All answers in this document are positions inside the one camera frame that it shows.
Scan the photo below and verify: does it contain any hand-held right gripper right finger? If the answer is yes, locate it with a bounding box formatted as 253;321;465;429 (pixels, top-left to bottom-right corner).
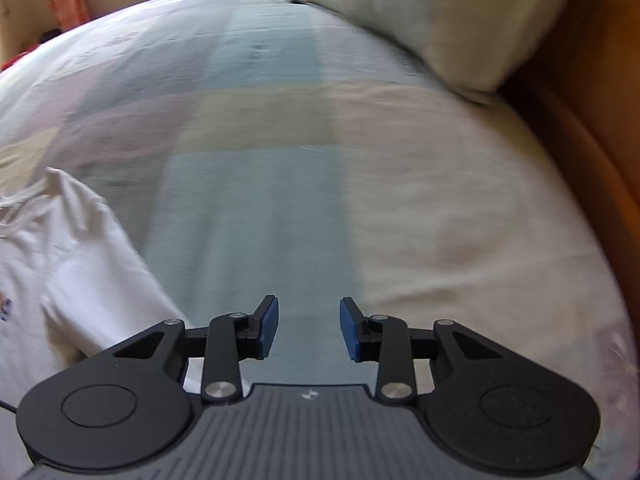
339;296;507;404

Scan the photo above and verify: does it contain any wooden headboard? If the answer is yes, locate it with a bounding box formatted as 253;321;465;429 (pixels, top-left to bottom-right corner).
500;0;640;313

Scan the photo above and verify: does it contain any pastel striped pillow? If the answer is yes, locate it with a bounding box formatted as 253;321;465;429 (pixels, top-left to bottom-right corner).
290;0;584;106

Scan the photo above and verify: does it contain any bed with patchwork sheet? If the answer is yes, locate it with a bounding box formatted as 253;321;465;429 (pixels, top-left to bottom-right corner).
0;0;636;461

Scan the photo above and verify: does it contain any red cloth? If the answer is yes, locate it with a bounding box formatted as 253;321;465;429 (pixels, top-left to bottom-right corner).
0;42;42;72

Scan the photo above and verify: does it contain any white printed t-shirt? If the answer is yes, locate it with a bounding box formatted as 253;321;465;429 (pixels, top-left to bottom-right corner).
0;167;195;463

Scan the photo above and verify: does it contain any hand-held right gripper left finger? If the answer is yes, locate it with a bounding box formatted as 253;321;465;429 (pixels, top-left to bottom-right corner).
113;295;280;404

